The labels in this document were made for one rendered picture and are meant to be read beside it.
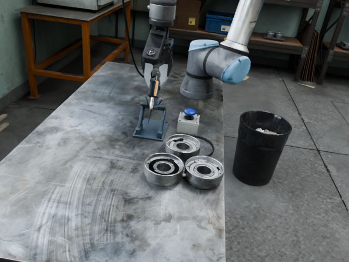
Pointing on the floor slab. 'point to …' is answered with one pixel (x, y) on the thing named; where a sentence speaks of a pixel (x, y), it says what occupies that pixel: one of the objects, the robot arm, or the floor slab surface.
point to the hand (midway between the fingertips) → (155, 86)
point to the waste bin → (259, 146)
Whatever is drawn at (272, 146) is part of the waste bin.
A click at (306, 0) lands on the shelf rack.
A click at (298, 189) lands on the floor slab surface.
